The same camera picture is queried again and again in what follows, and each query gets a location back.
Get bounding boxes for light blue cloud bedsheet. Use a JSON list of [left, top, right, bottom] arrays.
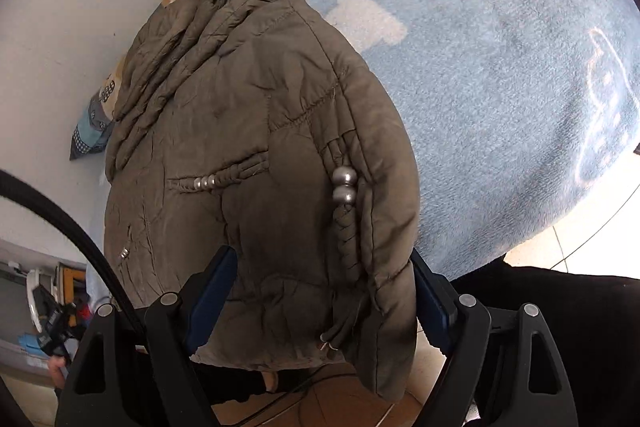
[[86, 0, 640, 308]]

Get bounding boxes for brown padded hooded jacket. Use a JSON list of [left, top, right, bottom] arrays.
[[104, 0, 420, 401]]

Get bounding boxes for black cable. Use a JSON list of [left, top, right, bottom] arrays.
[[0, 170, 151, 348]]

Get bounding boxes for person's left hand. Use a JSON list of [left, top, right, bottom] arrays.
[[48, 355, 68, 389]]

